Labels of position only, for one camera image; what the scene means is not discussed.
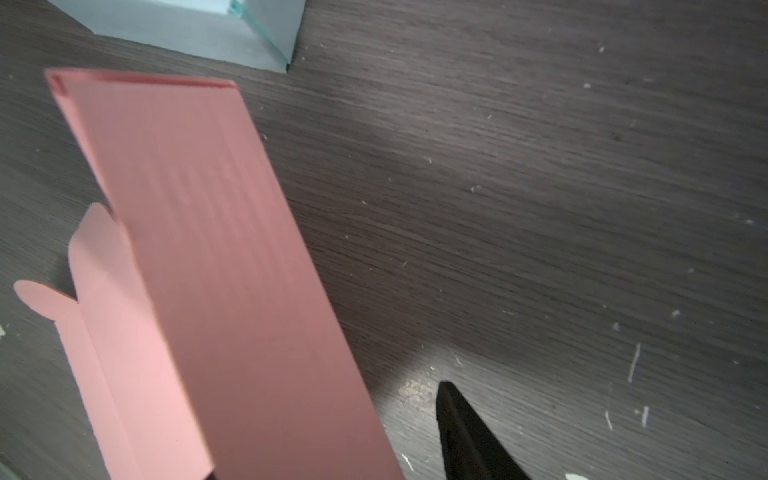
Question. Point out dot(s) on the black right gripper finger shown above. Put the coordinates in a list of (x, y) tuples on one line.
[(469, 448)]

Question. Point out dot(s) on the light blue paper box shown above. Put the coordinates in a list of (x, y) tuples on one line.
[(259, 34)]

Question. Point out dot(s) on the pink paper boxes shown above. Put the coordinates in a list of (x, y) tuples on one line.
[(200, 336)]

